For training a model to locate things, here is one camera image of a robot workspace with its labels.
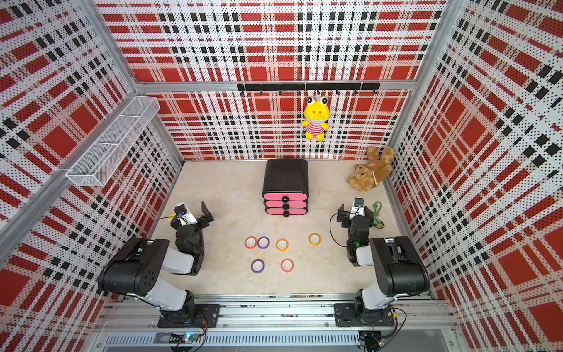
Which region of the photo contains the purple tape roll upper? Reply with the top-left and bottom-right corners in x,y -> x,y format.
257,236 -> 271,249

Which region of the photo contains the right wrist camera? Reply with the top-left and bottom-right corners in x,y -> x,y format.
350,197 -> 364,218

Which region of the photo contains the black pink drawer cabinet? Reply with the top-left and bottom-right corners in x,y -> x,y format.
262,158 -> 309,218

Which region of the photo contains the brown teddy bear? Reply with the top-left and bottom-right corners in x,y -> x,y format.
346,146 -> 396,192

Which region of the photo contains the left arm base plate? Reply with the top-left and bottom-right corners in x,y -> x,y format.
158,304 -> 221,329

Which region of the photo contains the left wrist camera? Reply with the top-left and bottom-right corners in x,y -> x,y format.
174,203 -> 197,226

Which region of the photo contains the black hook rail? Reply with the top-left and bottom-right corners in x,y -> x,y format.
237,82 -> 381,93

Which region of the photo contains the aluminium front rail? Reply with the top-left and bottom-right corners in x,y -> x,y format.
87,293 -> 465,351

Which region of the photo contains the red tape roll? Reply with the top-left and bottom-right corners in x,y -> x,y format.
280,258 -> 295,273
244,236 -> 257,249

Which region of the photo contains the purple tape roll lower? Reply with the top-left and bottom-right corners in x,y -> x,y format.
251,259 -> 265,274

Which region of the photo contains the orange tape roll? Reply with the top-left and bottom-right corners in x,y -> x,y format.
308,233 -> 322,246
276,238 -> 289,252

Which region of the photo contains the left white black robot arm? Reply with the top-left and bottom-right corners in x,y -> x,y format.
98,203 -> 220,329

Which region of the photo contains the green keychain toy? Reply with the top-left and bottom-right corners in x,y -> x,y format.
372,201 -> 385,230

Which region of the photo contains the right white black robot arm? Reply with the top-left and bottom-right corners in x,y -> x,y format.
334,205 -> 430,326

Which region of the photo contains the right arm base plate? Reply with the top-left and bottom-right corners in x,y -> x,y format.
334,304 -> 395,327

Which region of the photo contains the yellow frog plush toy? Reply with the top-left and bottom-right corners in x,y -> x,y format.
302,96 -> 330,142

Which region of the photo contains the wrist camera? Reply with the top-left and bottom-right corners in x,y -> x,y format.
350,197 -> 364,218
174,203 -> 197,226

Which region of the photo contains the purple tape roll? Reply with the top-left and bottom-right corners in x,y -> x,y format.
257,236 -> 271,249
251,259 -> 265,274

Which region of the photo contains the white wire mesh shelf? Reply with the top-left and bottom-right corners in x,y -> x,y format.
66,95 -> 159,187

